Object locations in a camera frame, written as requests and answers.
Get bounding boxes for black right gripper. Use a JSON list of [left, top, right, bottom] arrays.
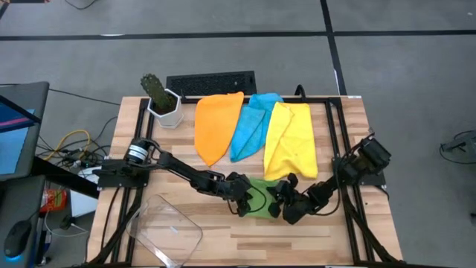
[[266, 172, 310, 226]]

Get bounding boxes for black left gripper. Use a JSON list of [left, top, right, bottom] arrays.
[[225, 171, 258, 219]]

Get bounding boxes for green microfiber towel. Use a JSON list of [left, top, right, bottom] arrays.
[[243, 177, 284, 220]]

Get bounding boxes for yellow microfiber towel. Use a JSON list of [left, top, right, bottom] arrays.
[[263, 101, 319, 182]]

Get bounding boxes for blue microfiber towel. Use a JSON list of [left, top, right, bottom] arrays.
[[229, 92, 285, 163]]

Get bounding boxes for orange microfiber towel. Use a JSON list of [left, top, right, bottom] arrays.
[[193, 91, 245, 168]]

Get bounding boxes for clear plastic bin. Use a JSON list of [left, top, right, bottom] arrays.
[[126, 194, 204, 268]]

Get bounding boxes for white hexagonal plant pot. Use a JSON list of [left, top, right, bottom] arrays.
[[147, 88, 184, 130]]

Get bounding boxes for green cactus plant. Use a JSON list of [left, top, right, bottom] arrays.
[[140, 73, 176, 112]]

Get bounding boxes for white box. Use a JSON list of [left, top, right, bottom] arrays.
[[69, 189, 100, 217]]

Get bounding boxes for black computer mouse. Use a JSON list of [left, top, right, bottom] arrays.
[[3, 220, 33, 260]]

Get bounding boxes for dark monitor with blue screen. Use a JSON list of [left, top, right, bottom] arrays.
[[0, 81, 50, 182]]

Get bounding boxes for black aluminium table frame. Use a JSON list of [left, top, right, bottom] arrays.
[[83, 95, 406, 268]]

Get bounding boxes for yellow cable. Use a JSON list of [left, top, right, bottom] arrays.
[[43, 129, 91, 162]]

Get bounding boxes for black floor cable bundle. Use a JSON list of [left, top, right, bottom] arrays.
[[440, 130, 476, 165]]

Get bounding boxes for black thin floor cable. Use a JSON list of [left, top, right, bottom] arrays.
[[48, 88, 122, 107]]

